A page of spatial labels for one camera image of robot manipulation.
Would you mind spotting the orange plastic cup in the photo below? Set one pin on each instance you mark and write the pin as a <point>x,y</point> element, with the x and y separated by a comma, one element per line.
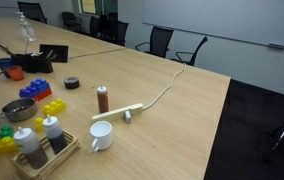
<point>15,73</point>

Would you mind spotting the green lego brick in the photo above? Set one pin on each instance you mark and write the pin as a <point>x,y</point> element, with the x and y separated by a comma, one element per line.
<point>6,131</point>

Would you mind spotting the large blue lego block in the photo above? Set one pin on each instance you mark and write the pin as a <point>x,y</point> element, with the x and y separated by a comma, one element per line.
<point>33,88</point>

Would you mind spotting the black long utensil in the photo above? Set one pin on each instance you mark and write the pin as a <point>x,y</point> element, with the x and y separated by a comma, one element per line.
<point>3,48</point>

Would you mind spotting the long yellow lego brick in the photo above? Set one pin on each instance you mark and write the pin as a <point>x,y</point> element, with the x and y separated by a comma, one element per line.
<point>2,146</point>

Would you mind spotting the black organizer tray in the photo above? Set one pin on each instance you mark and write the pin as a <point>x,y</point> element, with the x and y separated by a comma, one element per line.
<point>32,64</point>

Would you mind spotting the red lego brick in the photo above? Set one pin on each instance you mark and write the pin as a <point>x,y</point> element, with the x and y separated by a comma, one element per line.
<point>43,95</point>

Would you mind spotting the small yellow lego brick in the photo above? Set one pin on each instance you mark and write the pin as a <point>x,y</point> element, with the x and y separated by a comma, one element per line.
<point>39,124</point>

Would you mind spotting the brown sauce large squeeze bottle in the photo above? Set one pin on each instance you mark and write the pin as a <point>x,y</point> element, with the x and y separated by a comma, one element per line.
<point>32,148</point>

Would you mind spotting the yellow three-stud lego brick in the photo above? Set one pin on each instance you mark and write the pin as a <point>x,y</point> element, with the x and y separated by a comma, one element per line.
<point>54,107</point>

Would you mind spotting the clear pump sanitizer bottle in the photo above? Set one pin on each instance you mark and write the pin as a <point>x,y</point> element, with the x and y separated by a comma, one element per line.
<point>27,30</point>

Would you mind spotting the black flat tablet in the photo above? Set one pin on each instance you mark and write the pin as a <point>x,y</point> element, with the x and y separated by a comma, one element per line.
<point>53,52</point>

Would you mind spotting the dark sauce squeeze bottle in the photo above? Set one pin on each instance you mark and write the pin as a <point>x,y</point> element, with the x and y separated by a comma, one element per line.
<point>56,136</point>

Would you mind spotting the black tape roll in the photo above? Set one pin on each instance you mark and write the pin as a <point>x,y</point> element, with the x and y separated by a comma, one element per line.
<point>71,83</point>

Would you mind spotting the wooden slat crate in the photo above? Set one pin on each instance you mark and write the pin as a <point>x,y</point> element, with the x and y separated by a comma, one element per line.
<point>58,153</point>

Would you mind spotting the white ceramic mug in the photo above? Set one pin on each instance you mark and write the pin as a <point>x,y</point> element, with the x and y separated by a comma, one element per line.
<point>102,135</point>

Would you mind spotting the white power strip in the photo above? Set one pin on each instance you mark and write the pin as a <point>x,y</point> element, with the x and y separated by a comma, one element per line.
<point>115,113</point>

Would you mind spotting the window with dark glass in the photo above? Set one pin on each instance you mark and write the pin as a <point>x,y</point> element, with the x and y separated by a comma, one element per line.
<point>97,6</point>

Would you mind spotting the white plug adapter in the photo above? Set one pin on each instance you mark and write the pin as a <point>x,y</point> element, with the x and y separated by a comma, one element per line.
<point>127,116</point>

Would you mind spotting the grey whiteboard eraser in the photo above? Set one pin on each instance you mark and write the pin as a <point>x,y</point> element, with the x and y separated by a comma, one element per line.
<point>278,45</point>

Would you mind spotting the wall whiteboard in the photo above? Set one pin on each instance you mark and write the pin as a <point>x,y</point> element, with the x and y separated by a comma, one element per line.
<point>222,16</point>

